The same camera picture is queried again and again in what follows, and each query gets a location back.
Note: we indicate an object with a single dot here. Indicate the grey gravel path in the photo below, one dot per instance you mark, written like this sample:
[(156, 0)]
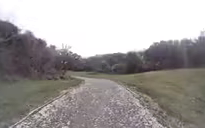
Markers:
[(96, 106)]

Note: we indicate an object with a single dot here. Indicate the wood of dark trees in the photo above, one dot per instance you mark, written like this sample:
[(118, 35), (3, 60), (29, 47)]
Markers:
[(26, 56)]

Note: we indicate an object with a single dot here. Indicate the open grass field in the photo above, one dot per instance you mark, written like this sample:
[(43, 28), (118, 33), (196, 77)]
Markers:
[(176, 90)]

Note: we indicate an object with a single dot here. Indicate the grass verge with weeds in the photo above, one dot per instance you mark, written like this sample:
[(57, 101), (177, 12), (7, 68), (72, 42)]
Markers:
[(20, 95)]

